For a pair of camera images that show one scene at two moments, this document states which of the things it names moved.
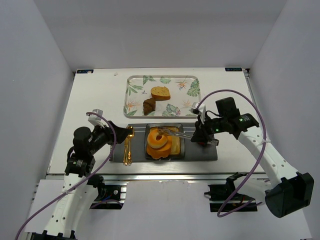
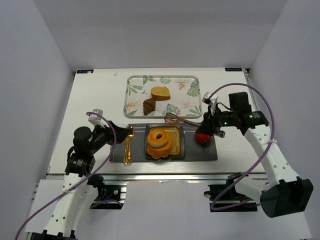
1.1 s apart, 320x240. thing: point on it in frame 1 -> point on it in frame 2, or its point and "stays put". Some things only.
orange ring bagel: [152, 141] stays put
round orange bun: [163, 151] stays put
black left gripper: [113, 131] stays put
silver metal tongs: [168, 131] -> [170, 118]
